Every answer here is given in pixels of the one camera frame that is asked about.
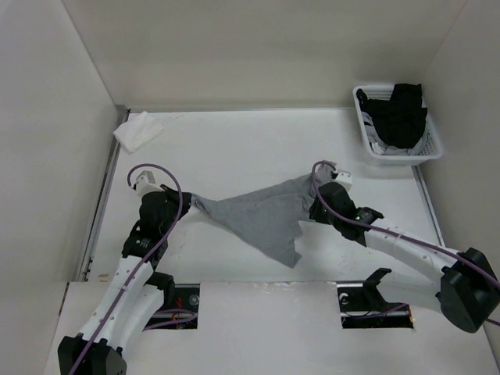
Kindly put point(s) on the white plastic laundry basket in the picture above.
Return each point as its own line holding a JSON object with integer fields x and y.
{"x": 432, "y": 147}

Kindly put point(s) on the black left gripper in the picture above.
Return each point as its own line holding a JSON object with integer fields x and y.
{"x": 185, "y": 205}

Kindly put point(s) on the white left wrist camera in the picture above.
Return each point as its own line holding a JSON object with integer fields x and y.
{"x": 145, "y": 183}

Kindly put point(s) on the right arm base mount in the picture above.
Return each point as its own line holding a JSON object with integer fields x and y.
{"x": 362, "y": 306}

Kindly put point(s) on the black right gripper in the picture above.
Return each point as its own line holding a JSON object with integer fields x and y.
{"x": 315, "y": 212}

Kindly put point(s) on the white garment in basket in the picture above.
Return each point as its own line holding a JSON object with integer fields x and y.
{"x": 381, "y": 148}

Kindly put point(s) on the folded white tank top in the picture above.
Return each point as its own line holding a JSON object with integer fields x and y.
{"x": 137, "y": 132}

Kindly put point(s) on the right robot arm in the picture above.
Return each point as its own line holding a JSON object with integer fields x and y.
{"x": 465, "y": 287}

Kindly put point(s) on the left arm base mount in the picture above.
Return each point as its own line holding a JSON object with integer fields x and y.
{"x": 179, "y": 312}

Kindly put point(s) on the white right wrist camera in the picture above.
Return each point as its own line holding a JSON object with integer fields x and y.
{"x": 343, "y": 178}

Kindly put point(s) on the grey tank top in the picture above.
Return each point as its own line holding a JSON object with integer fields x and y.
{"x": 268, "y": 219}

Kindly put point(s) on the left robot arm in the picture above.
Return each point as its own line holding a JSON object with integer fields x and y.
{"x": 136, "y": 292}

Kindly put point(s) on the black tank top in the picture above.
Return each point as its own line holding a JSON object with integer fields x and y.
{"x": 400, "y": 121}

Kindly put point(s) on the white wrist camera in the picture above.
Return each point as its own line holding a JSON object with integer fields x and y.
{"x": 343, "y": 178}
{"x": 145, "y": 183}

